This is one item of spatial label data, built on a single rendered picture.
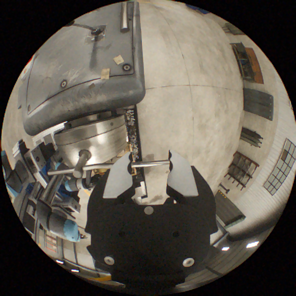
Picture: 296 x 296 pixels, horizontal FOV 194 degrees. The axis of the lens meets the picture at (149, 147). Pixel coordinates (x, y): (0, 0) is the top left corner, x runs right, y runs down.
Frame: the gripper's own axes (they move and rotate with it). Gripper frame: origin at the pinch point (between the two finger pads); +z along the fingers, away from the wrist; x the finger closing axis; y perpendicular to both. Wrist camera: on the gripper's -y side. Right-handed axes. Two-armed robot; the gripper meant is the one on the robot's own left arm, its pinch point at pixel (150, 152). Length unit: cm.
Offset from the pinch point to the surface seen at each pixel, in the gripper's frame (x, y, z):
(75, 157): -22.5, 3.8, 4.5
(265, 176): 718, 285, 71
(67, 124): -26.5, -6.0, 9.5
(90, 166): -13.5, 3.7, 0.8
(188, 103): 82, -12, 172
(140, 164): -2.5, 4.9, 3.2
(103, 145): -14.1, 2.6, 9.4
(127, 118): -24, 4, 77
